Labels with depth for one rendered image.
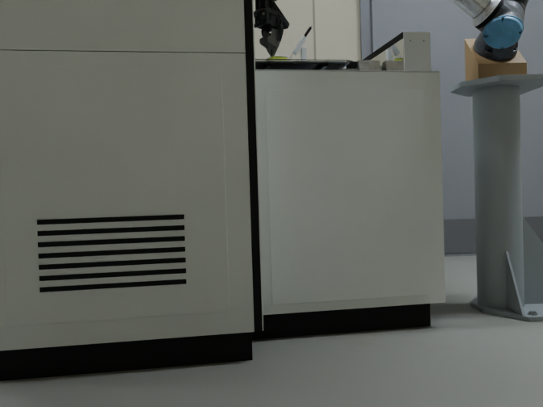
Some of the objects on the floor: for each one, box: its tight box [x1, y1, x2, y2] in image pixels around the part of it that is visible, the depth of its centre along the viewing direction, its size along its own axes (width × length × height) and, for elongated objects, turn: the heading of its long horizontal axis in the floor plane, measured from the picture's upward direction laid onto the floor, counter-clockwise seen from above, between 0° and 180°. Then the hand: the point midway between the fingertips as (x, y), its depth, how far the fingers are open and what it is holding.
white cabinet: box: [251, 71, 445, 340], centre depth 225 cm, size 64×96×82 cm
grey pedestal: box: [450, 74, 543, 322], centre depth 210 cm, size 51×44×82 cm
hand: (273, 52), depth 207 cm, fingers closed
